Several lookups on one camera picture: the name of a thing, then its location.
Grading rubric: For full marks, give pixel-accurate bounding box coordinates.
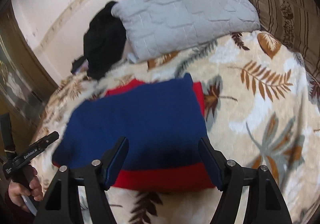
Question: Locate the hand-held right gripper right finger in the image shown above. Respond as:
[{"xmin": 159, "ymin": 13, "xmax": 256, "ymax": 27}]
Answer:
[{"xmin": 197, "ymin": 137, "xmax": 293, "ymax": 224}]

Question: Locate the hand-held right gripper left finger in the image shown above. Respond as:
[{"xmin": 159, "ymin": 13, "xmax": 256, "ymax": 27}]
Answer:
[{"xmin": 32, "ymin": 136, "xmax": 130, "ymax": 224}]

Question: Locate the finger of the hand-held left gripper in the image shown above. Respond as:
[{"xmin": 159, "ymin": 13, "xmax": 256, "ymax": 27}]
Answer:
[
  {"xmin": 29, "ymin": 131, "xmax": 60, "ymax": 152},
  {"xmin": 0, "ymin": 113, "xmax": 15, "ymax": 158}
]

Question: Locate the red and blue sweater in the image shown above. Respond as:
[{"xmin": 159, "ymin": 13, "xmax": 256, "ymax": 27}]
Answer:
[{"xmin": 52, "ymin": 73, "xmax": 218, "ymax": 192}]

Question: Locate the black clothes pile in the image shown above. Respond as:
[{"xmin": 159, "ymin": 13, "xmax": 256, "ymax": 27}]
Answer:
[{"xmin": 83, "ymin": 1, "xmax": 127, "ymax": 80}]

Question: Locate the person's left hand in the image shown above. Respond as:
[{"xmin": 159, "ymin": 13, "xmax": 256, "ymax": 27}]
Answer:
[{"xmin": 8, "ymin": 164, "xmax": 44, "ymax": 212}]

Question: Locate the wooden door with glass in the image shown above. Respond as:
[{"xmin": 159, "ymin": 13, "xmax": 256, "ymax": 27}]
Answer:
[{"xmin": 0, "ymin": 3, "xmax": 58, "ymax": 144}]

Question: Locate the leaf print blanket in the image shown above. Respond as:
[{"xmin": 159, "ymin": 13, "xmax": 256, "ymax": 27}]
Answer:
[{"xmin": 30, "ymin": 30, "xmax": 320, "ymax": 224}]

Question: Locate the purple cloth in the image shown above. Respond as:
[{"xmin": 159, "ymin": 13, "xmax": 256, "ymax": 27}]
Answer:
[{"xmin": 71, "ymin": 56, "xmax": 90, "ymax": 75}]

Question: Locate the grey quilted pillow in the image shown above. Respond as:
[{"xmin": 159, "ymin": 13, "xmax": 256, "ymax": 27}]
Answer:
[{"xmin": 111, "ymin": 0, "xmax": 261, "ymax": 64}]

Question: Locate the striped floral sofa cushion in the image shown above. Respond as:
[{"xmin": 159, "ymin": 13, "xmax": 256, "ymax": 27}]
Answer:
[{"xmin": 244, "ymin": 0, "xmax": 320, "ymax": 77}]

